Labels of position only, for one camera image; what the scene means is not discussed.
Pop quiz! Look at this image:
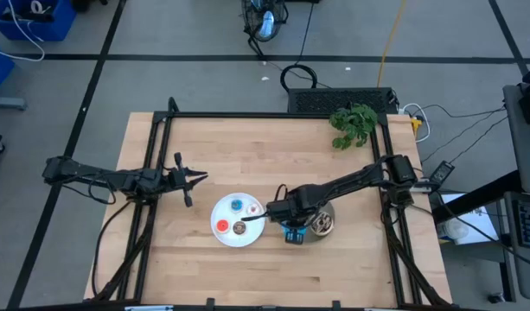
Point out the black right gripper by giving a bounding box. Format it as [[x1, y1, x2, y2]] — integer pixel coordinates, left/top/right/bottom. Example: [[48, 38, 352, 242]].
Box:
[[241, 195, 297, 226]]

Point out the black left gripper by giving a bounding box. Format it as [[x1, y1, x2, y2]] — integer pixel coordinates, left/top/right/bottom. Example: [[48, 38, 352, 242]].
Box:
[[165, 151, 209, 209]]

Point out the large chocolate glazed donut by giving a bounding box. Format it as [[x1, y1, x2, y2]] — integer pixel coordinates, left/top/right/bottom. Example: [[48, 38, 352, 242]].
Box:
[[310, 212, 334, 237]]

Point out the white round plate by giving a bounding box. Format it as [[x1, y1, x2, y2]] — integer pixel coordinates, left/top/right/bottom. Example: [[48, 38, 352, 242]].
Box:
[[209, 192, 266, 249]]

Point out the round shallow bowl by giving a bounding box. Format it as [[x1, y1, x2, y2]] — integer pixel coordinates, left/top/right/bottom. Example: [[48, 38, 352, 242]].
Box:
[[301, 199, 336, 238]]

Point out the green potted plant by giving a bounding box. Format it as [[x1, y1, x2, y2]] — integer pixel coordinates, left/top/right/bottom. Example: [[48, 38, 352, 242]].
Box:
[[328, 102, 379, 151]]

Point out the grey power strip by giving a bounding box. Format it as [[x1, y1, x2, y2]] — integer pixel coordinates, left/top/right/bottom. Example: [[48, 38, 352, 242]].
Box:
[[409, 179, 434, 194]]

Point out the black floor fan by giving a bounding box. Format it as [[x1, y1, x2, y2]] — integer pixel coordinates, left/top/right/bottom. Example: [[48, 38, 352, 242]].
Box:
[[240, 0, 291, 44]]

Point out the black power adapter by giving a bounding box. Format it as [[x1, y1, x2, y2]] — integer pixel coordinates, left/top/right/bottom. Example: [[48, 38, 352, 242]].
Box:
[[428, 160, 457, 186]]

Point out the grey flat floor bar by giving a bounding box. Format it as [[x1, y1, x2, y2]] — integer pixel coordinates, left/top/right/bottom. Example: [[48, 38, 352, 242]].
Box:
[[0, 96, 29, 111]]

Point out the large blue storage bin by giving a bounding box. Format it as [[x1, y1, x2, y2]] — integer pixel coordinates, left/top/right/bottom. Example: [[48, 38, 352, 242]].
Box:
[[0, 0, 79, 43]]

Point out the black slanted bar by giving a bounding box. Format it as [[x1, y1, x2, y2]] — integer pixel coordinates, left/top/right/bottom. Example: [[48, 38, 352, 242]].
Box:
[[431, 169, 521, 224]]

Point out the white paper sheet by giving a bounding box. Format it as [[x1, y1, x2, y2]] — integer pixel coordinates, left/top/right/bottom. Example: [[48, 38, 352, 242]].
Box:
[[436, 192, 500, 246]]

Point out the black metal table frame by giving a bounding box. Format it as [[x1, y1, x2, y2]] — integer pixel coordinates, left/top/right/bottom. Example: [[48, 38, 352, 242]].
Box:
[[91, 97, 451, 310]]

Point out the black hanging cable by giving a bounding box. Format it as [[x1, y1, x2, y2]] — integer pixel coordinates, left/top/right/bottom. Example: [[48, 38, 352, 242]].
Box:
[[279, 0, 319, 92]]

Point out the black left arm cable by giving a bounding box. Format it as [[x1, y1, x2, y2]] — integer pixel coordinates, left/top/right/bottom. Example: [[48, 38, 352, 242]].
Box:
[[91, 199, 138, 300]]

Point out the white power cable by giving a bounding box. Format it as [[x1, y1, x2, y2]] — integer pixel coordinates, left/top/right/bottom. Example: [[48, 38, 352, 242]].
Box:
[[397, 102, 432, 144]]

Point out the white floor cable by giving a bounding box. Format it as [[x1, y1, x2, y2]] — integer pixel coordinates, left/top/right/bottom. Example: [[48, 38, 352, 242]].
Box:
[[0, 0, 47, 62]]

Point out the yellow hanging cable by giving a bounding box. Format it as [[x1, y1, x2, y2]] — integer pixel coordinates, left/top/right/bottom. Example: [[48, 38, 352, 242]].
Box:
[[375, 0, 409, 89]]

